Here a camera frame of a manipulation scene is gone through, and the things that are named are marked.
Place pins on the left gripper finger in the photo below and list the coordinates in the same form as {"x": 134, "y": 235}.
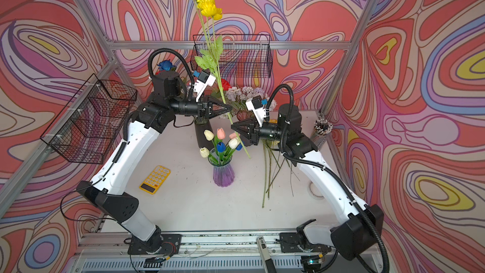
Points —
{"x": 218, "y": 115}
{"x": 218, "y": 104}

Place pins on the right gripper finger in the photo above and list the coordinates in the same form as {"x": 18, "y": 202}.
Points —
{"x": 244, "y": 125}
{"x": 245, "y": 140}

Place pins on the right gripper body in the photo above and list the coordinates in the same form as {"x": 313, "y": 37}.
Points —
{"x": 269, "y": 131}

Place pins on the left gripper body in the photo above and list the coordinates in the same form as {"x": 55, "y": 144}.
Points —
{"x": 201, "y": 108}

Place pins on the yellow poppy spray stem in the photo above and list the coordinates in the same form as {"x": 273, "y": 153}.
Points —
{"x": 264, "y": 182}

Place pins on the pale yellow rose spray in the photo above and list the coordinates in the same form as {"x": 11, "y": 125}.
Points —
{"x": 273, "y": 164}

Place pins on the purple glass tulip vase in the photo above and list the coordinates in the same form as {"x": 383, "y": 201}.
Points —
{"x": 223, "y": 174}

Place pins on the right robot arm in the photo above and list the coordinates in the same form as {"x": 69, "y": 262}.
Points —
{"x": 359, "y": 225}

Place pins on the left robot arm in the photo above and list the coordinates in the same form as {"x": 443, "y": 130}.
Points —
{"x": 171, "y": 97}

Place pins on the red grey glass vase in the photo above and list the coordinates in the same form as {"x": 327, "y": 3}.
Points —
{"x": 244, "y": 115}

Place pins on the black vase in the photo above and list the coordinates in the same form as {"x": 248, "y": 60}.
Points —
{"x": 202, "y": 124}

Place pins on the yellow and lilac bouquet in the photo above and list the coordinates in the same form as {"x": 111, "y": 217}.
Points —
{"x": 237, "y": 97}

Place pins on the blue tulip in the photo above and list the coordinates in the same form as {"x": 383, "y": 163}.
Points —
{"x": 221, "y": 147}

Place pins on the tulip bunch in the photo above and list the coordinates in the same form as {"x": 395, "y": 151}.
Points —
{"x": 232, "y": 145}

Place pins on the mixed rose bouquet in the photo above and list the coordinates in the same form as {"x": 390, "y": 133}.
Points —
{"x": 167, "y": 65}

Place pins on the patterned pen cup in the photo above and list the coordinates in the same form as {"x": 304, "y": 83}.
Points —
{"x": 322, "y": 129}

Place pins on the white tape roll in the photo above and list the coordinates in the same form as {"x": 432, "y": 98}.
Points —
{"x": 311, "y": 192}

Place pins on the yellow calculator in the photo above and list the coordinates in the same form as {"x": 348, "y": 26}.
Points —
{"x": 155, "y": 180}

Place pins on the back black wire basket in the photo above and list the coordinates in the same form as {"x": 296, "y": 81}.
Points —
{"x": 240, "y": 55}

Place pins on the black wire basket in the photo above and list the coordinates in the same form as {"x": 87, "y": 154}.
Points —
{"x": 92, "y": 122}
{"x": 240, "y": 55}

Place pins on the tool on front rail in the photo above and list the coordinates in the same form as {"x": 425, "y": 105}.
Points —
{"x": 267, "y": 262}

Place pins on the left black wire basket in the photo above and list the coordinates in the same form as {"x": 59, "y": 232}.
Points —
{"x": 92, "y": 122}

